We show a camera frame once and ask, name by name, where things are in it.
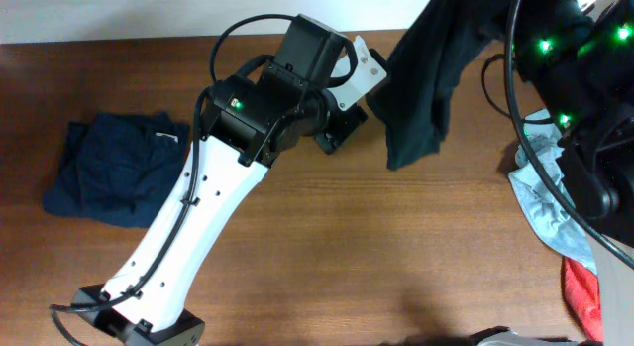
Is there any black t-shirt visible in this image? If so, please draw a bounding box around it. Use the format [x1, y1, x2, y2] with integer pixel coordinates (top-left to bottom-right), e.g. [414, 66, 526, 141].
[366, 0, 511, 171]

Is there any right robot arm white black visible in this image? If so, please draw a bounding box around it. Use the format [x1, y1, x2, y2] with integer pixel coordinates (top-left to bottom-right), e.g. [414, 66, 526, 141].
[504, 0, 633, 345]

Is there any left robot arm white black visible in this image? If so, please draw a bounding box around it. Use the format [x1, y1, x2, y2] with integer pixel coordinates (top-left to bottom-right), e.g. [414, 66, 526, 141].
[67, 15, 387, 345]

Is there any folded navy blue garment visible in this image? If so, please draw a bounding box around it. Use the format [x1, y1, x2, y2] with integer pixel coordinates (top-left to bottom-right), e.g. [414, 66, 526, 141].
[43, 113, 190, 228]

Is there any light blue grey garment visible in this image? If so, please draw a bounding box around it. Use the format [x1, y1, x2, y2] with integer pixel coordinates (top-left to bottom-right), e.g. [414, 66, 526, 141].
[508, 123, 597, 273]

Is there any red t-shirt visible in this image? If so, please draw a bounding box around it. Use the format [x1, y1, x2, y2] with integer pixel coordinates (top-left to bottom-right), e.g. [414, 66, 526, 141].
[562, 257, 604, 342]

